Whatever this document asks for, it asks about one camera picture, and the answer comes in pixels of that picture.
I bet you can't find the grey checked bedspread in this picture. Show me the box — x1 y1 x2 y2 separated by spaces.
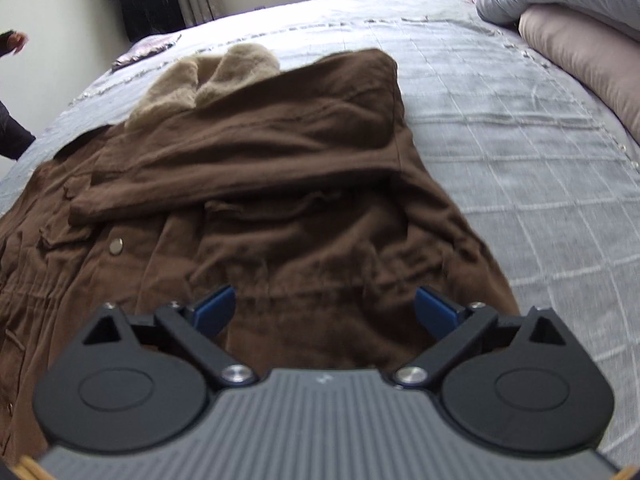
0 0 640 467

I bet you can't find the pink pillow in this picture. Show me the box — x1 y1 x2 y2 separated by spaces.
517 6 640 142

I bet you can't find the dark hanging clothing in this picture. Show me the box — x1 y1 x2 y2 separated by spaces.
107 0 187 44

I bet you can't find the brown coat with fleece collar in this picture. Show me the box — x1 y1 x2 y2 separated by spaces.
0 43 523 461

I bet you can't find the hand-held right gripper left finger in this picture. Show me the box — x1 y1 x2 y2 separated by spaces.
81 284 259 391

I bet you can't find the small dark patterned cloth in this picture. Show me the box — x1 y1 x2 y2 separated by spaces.
111 39 177 72

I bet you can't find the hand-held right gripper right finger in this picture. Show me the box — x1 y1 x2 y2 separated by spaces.
392 286 571 389

